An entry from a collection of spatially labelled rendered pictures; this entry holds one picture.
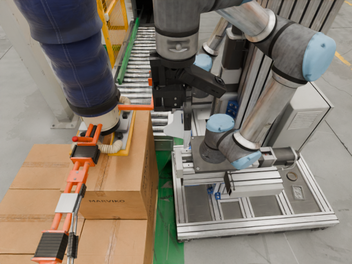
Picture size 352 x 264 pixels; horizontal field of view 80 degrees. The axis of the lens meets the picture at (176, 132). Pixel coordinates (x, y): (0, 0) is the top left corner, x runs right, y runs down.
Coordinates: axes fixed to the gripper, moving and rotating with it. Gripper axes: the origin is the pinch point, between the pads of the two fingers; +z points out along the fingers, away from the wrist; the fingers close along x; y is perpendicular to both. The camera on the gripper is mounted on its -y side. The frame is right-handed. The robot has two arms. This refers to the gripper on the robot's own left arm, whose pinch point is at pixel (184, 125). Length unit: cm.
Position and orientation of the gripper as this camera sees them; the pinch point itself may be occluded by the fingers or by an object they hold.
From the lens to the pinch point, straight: 54.1
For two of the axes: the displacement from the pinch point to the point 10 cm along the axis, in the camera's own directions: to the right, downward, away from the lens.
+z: 0.0, 6.6, 7.5
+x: 0.8, 7.5, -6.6
